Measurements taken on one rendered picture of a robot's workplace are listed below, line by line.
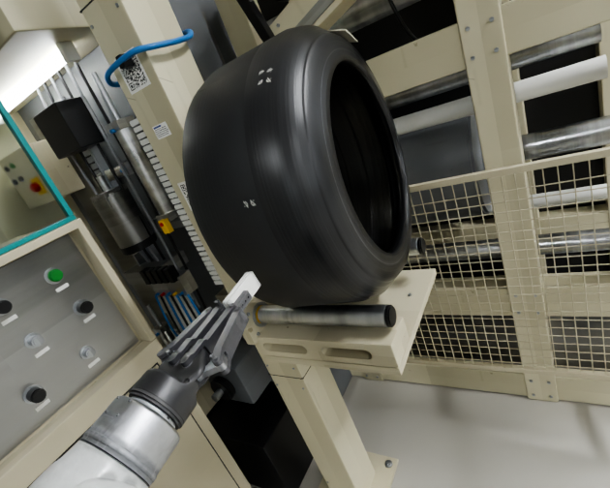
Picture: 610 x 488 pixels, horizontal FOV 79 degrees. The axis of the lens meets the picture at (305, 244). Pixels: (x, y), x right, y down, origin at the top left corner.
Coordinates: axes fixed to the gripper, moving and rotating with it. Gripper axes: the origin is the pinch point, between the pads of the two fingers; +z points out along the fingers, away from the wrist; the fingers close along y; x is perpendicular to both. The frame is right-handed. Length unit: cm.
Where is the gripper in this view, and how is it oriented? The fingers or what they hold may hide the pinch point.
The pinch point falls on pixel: (242, 293)
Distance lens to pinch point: 58.4
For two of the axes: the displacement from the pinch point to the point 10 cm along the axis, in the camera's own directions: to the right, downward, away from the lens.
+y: -8.1, 1.0, 5.7
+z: 4.1, -6.0, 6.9
